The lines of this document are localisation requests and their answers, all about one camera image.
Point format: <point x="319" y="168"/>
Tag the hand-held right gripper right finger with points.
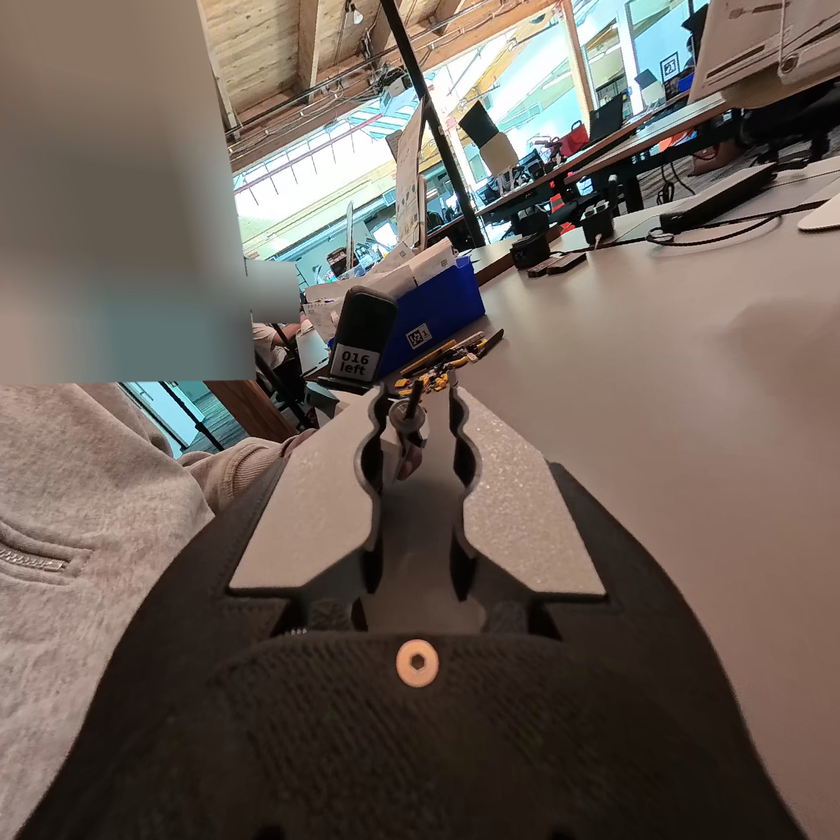
<point x="525" y="512"/>

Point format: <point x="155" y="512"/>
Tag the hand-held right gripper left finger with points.
<point x="308" y="512"/>

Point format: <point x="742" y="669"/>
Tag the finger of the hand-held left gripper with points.
<point x="394" y="456"/>

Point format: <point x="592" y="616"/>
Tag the small grey lego piece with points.
<point x="401" y="415"/>

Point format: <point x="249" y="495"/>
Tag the black lego axle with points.
<point x="415" y="397"/>

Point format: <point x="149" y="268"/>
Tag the pile of lego pieces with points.
<point x="436" y="379"/>

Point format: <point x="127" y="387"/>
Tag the person's left forearm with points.
<point x="243" y="472"/>

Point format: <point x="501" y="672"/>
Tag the person's left hand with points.
<point x="303" y="439"/>

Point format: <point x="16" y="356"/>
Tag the blue plastic bin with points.
<point x="439" y="312"/>

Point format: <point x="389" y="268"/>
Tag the white paper packets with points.
<point x="426" y="262"/>

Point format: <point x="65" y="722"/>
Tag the wooden desk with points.
<point x="243" y="407"/>

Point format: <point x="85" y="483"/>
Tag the white poster board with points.
<point x="408" y="177"/>

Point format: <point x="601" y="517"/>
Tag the small black box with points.
<point x="530" y="249"/>

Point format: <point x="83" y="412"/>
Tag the flat black device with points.
<point x="558" y="264"/>

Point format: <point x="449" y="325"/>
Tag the black metal pole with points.
<point x="426" y="111"/>

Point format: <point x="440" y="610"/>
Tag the person's grey hoodie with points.
<point x="85" y="558"/>

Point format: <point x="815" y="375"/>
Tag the black power adapter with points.
<point x="598" y="223"/>

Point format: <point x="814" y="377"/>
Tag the red bag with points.
<point x="574" y="138"/>

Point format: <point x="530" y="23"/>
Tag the long office desk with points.
<point x="630" y="141"/>

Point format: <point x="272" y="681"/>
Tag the black power strip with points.
<point x="722" y="193"/>

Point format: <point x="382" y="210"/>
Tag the white monitor base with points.
<point x="823" y="216"/>

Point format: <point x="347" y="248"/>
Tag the beige monitor back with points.
<point x="741" y="46"/>

